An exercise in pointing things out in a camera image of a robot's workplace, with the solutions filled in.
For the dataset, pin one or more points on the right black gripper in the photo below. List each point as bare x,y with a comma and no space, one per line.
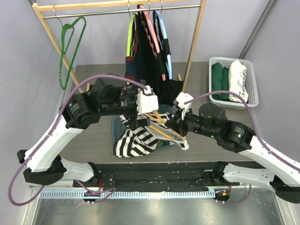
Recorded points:
177,122

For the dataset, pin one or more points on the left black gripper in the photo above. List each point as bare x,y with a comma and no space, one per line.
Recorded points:
134,121

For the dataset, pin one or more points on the black white striped tank top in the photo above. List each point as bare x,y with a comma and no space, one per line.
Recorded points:
140,141

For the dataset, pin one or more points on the yellow plastic hanger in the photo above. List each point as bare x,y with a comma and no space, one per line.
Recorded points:
158,124

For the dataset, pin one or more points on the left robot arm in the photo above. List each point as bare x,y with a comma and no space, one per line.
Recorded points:
45,166

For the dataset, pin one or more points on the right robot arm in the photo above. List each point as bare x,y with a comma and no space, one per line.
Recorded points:
278,174

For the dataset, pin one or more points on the olive green tank top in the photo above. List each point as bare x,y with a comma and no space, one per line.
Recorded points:
163,144

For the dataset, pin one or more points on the navy tank top maroon trim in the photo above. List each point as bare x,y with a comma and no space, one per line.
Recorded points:
134,70

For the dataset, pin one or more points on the neon yellow hanger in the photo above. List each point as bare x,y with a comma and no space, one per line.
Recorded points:
130,37

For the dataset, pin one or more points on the pink hanger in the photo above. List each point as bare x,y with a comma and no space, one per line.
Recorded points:
153,35

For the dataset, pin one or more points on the light blue hanger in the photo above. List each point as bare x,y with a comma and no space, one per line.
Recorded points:
163,41

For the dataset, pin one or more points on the teal plastic basin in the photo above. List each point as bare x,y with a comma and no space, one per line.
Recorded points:
117,127

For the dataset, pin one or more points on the black dress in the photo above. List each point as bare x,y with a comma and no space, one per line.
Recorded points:
153,67

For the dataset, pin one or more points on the folded dark green shirt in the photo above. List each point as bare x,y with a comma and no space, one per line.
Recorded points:
219,77

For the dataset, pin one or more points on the folded white shirt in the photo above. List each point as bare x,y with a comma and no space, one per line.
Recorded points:
237,78

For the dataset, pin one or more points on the white plastic basket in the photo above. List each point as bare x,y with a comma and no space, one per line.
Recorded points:
250,83

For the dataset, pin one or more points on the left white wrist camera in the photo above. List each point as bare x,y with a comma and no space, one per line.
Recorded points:
147,100

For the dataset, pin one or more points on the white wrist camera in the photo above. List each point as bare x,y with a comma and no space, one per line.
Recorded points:
147,100
180,103

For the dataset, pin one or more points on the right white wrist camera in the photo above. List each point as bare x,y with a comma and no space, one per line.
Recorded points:
180,103

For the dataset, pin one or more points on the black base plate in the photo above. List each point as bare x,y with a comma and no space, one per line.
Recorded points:
159,177

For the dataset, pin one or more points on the white slotted cable duct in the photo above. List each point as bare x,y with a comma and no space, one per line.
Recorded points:
82,194

